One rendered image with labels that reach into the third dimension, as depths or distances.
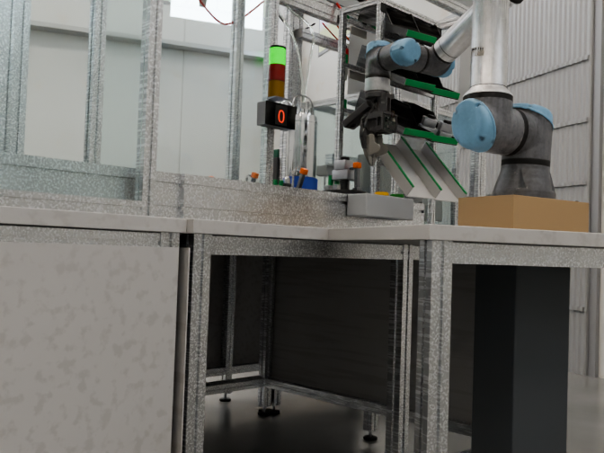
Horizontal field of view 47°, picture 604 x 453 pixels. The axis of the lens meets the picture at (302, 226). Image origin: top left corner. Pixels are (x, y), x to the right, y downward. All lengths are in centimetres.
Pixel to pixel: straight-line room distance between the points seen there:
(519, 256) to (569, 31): 439
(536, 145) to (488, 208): 19
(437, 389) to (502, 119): 66
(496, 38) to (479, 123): 21
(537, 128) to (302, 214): 60
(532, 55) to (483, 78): 431
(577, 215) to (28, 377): 123
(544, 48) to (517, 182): 422
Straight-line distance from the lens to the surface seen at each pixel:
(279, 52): 215
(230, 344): 376
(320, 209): 181
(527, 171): 176
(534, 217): 167
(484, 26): 176
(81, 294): 134
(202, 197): 156
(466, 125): 169
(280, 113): 211
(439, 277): 133
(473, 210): 176
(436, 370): 135
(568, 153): 554
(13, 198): 132
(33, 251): 130
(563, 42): 578
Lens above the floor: 80
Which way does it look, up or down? 2 degrees up
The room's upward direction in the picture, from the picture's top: 2 degrees clockwise
